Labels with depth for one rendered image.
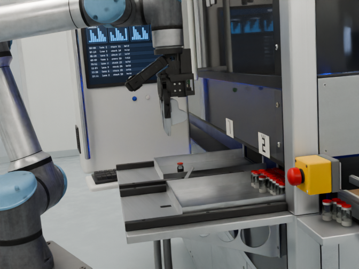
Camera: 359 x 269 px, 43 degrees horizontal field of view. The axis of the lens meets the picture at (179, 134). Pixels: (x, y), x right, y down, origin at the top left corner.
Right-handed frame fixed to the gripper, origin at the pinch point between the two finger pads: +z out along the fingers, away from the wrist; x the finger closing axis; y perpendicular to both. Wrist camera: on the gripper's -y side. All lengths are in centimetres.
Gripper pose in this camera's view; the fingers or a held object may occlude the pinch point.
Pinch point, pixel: (165, 131)
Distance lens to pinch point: 112.7
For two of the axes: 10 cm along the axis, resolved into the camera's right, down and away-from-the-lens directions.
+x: -1.7, -1.5, 9.7
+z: 0.7, 9.8, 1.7
